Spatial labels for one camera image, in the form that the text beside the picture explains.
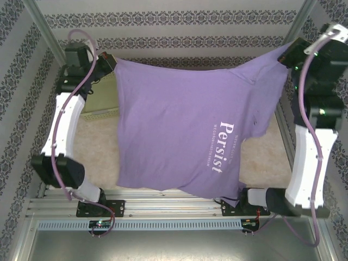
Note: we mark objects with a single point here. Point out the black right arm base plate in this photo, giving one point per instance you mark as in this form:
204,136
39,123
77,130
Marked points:
231,213

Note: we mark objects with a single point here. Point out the aluminium side rail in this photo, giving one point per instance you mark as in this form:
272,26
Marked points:
286,141
43,191

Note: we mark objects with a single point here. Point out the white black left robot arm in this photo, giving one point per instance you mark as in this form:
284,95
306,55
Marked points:
69,122

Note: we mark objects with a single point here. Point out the grey metal shelf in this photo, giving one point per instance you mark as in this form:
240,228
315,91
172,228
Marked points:
174,244

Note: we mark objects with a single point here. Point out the purple t-shirt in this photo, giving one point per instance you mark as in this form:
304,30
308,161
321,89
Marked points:
176,122

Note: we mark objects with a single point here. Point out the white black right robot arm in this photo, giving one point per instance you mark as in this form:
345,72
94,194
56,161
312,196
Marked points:
301,176

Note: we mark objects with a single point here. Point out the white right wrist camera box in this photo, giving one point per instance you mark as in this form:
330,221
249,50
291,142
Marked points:
334,30

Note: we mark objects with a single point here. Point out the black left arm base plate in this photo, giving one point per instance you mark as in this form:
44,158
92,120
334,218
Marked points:
119,208

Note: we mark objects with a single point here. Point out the aluminium frame post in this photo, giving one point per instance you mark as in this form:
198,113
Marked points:
45,24
304,16

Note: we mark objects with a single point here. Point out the circuit board with green light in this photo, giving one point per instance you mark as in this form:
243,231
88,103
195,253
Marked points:
100,223

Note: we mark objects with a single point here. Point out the aluminium mounting rail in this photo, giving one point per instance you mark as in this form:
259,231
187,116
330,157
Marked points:
174,204

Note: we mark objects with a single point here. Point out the green plastic basket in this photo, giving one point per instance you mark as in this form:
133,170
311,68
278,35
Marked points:
103,95

